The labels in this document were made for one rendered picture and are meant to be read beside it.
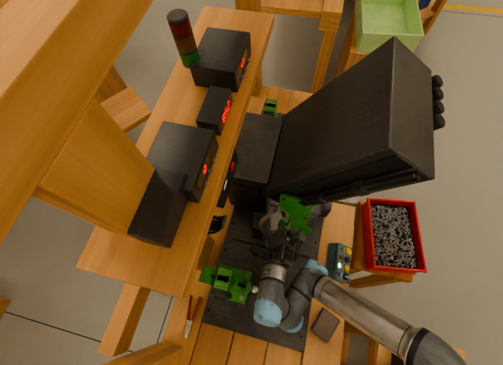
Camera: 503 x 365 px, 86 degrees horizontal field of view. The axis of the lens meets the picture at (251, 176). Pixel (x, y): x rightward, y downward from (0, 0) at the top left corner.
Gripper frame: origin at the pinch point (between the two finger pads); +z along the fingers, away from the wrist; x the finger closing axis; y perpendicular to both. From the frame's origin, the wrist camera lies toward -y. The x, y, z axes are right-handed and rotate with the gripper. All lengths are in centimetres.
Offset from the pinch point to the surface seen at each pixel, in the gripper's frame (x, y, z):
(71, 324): -3, -190, -32
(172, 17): 64, 19, 7
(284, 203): 3.4, 4.4, 2.3
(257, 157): 16.0, -0.9, 17.2
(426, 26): -95, 70, 291
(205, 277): 6.0, -24.2, -22.3
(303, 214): -5.0, 6.6, 2.3
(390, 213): -52, 19, 30
